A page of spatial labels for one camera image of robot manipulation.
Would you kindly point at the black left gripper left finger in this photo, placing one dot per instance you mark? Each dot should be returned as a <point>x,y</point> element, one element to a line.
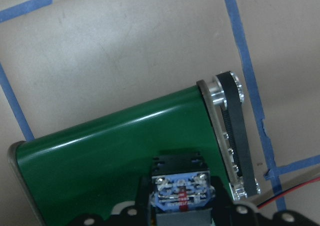
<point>137,214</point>

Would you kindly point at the green conveyor belt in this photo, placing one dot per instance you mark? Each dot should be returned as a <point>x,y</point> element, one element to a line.
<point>94,166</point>

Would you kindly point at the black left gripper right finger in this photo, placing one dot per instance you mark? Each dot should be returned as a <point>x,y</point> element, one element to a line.
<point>226,212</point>

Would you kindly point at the green push button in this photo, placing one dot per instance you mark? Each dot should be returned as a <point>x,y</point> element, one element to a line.
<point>181,190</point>

